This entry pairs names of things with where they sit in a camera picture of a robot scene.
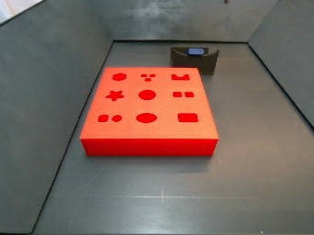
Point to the blue square-circle peg object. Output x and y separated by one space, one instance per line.
196 51

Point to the black curved fixture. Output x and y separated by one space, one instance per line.
205 63

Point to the red shape-sorter block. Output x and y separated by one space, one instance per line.
150 112

